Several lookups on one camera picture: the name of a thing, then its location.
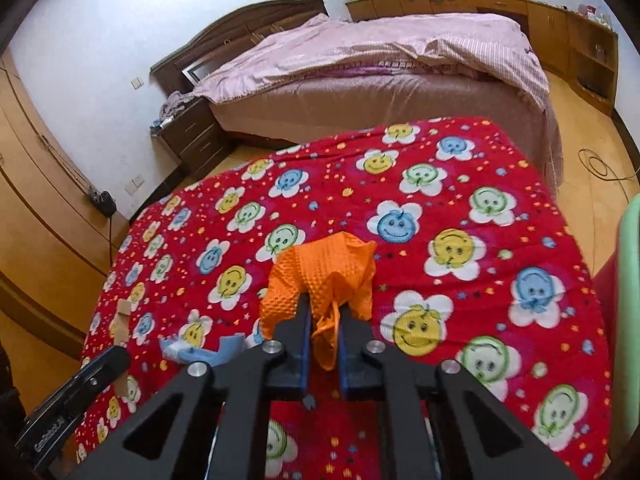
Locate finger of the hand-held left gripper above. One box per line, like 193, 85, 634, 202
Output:
64, 346, 132, 411

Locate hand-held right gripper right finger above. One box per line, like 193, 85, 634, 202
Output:
336, 305, 581, 480

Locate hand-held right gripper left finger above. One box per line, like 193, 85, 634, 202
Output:
65, 292, 313, 480

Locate red bin with green rim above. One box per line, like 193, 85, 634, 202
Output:
592, 195, 640, 480

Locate brown cardboard piece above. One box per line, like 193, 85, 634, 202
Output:
110, 299, 132, 347

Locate bluish purple plastic piece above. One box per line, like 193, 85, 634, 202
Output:
207, 334, 247, 368

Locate white blue paper packet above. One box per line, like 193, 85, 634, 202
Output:
159, 335, 213, 362

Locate black power adapter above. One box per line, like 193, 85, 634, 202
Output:
87, 187, 118, 218

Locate wooden wardrobe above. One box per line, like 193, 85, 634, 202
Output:
0, 47, 126, 356

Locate red flower printed blanket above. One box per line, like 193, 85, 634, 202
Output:
75, 116, 613, 480

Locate dark wooden nightstand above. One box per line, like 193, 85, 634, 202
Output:
152, 97, 233, 178

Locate crumpled clothes on nightstand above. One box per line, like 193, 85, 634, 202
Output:
150, 90, 196, 133

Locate pink striped duvet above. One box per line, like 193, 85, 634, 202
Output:
192, 12, 551, 111

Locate dark wooden headboard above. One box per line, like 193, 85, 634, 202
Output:
150, 0, 330, 96

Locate long wooden desk cabinet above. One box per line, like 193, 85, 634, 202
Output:
345, 0, 620, 116

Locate white plastic container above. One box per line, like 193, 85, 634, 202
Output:
577, 4, 613, 31

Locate coiled floor cable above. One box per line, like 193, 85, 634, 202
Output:
577, 147, 640, 183

